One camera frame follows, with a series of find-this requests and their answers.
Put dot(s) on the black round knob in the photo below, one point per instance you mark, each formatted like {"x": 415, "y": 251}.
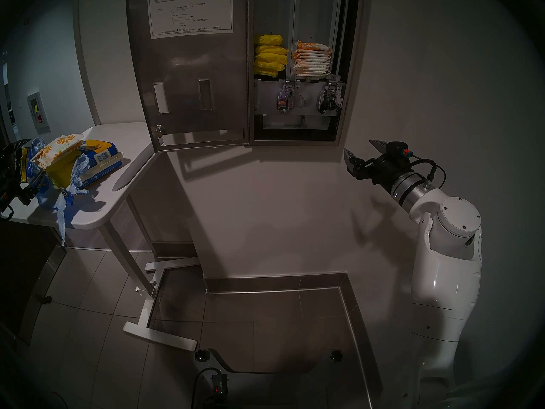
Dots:
{"x": 336, "y": 355}
{"x": 202, "y": 355}

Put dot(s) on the dark robot base platform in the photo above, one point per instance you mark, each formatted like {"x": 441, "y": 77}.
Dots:
{"x": 276, "y": 391}

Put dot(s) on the stainless steel dispenser cabinet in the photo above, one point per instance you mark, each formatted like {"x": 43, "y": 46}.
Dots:
{"x": 352, "y": 71}

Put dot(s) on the white pad orange flower print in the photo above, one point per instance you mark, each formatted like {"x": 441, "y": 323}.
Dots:
{"x": 57, "y": 148}

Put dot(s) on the blue pad package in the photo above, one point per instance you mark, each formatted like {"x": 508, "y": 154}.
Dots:
{"x": 100, "y": 161}

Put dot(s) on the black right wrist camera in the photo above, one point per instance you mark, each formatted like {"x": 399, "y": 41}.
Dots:
{"x": 395, "y": 150}

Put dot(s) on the floral pad stack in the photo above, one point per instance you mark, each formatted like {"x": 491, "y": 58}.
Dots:
{"x": 314, "y": 46}

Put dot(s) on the white orange wrapped pad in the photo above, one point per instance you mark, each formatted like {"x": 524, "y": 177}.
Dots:
{"x": 311, "y": 73}
{"x": 313, "y": 62}
{"x": 313, "y": 58}
{"x": 312, "y": 67}
{"x": 313, "y": 53}

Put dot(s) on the yellow wrapped pad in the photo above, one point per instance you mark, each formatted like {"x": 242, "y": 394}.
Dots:
{"x": 273, "y": 58}
{"x": 272, "y": 50}
{"x": 61, "y": 174}
{"x": 265, "y": 73}
{"x": 268, "y": 39}
{"x": 269, "y": 66}

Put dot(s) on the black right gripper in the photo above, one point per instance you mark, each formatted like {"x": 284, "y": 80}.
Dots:
{"x": 383, "y": 170}

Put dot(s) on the white instruction sheet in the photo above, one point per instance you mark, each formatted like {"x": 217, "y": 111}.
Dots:
{"x": 189, "y": 12}

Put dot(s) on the stainless steel dispenser door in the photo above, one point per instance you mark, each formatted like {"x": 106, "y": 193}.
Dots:
{"x": 191, "y": 71}

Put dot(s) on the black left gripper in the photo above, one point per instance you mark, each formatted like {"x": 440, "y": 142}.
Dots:
{"x": 8, "y": 178}

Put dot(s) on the white table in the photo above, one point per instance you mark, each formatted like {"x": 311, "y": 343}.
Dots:
{"x": 127, "y": 144}

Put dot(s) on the chrome dispenser lever mechanism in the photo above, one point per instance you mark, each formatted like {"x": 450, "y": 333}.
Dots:
{"x": 330, "y": 98}
{"x": 288, "y": 97}

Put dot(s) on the black power box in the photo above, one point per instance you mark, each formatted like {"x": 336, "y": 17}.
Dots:
{"x": 218, "y": 387}

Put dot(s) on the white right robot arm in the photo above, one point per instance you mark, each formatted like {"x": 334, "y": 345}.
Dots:
{"x": 447, "y": 276}

